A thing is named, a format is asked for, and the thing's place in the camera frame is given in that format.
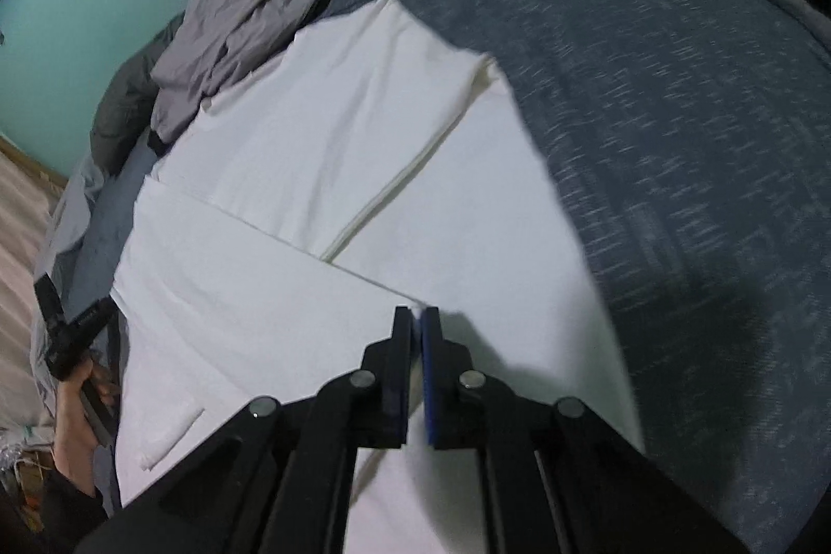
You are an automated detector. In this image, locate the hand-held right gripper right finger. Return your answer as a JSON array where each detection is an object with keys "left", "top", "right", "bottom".
[{"left": 422, "top": 306, "right": 747, "bottom": 554}]

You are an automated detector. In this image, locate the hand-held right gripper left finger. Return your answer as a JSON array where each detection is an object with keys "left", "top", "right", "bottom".
[{"left": 74, "top": 306, "right": 413, "bottom": 554}]

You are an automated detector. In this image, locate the white long-sleeve shirt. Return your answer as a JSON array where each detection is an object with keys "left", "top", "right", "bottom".
[{"left": 110, "top": 0, "right": 644, "bottom": 554}]

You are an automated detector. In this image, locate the person's left forearm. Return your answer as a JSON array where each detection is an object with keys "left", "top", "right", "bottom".
[{"left": 0, "top": 466, "right": 108, "bottom": 554}]

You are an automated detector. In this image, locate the person's left hand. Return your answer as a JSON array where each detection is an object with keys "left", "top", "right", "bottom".
[{"left": 55, "top": 362, "right": 119, "bottom": 490}]

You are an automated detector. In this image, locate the pink curtain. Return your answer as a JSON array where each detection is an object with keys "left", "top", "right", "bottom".
[{"left": 0, "top": 139, "right": 66, "bottom": 451}]

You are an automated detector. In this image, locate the clutter pile beside curtain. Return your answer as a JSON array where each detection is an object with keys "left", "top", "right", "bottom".
[{"left": 0, "top": 424, "right": 56, "bottom": 529}]

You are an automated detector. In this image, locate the light grey pillow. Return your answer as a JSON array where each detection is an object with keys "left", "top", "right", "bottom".
[{"left": 32, "top": 155, "right": 108, "bottom": 295}]

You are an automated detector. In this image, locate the dark grey duvet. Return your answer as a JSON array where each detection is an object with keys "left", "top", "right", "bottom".
[{"left": 89, "top": 0, "right": 611, "bottom": 175}]

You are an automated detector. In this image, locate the blue patterned bed sheet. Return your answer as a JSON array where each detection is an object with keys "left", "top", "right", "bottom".
[{"left": 65, "top": 0, "right": 831, "bottom": 554}]

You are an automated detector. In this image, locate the wooden frame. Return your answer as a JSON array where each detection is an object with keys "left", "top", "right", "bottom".
[{"left": 0, "top": 135, "right": 69, "bottom": 192}]

